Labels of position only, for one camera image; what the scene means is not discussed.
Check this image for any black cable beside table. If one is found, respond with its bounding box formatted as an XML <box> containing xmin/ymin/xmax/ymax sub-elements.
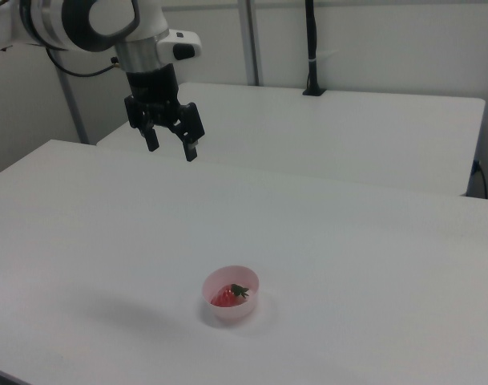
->
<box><xmin>473</xmin><ymin>159</ymin><xmax>488</xmax><ymax>198</ymax></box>

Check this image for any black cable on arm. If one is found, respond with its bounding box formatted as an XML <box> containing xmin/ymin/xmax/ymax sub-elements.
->
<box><xmin>46</xmin><ymin>47</ymin><xmax>123</xmax><ymax>79</ymax></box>

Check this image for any black camera pole, white tie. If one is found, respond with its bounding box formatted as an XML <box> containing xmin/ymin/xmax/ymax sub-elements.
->
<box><xmin>301</xmin><ymin>0</ymin><xmax>328</xmax><ymax>97</ymax></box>

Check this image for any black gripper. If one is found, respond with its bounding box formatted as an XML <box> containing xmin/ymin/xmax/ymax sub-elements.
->
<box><xmin>123</xmin><ymin>64</ymin><xmax>207</xmax><ymax>163</ymax></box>

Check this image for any pink plastic bowl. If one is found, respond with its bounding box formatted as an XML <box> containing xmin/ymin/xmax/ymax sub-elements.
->
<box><xmin>201</xmin><ymin>264</ymin><xmax>260</xmax><ymax>322</ymax></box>

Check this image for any red toy strawberry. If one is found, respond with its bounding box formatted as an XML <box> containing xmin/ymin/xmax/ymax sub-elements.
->
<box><xmin>210</xmin><ymin>282</ymin><xmax>250</xmax><ymax>308</ymax></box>

